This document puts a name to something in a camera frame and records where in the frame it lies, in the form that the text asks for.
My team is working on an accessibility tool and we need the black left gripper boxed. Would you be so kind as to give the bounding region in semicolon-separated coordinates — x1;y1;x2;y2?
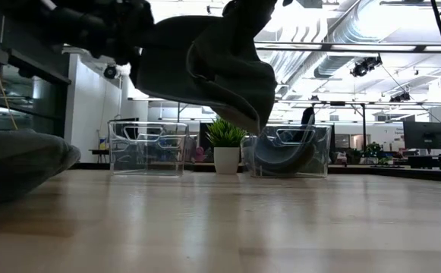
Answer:
90;0;155;65

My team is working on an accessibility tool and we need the light grey cap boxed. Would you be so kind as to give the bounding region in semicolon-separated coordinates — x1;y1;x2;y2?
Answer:
134;0;280;137

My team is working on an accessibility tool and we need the black framed glass partition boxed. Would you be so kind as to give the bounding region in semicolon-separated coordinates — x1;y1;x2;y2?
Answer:
0;11;72;140

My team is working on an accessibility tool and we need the clear plastic bin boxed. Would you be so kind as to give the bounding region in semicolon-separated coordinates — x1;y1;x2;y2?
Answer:
241;123;333;179
108;120;190;177

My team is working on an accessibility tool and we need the small green potted plant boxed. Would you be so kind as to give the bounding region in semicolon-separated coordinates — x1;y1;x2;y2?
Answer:
204;116;248;175

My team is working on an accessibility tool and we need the green background plant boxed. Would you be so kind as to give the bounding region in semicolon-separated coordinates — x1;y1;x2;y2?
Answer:
366;142;383;158

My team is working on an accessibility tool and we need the black computer monitor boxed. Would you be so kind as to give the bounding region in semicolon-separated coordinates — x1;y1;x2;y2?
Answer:
402;121;441;150

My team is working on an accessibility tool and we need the black background desk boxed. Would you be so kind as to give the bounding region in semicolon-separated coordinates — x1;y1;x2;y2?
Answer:
405;154;441;171

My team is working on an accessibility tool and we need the black overhead light rail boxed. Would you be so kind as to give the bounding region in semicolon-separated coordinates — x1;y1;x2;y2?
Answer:
254;39;441;54

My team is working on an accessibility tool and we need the black metal table frame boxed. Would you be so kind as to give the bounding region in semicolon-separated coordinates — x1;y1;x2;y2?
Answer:
70;162;441;184

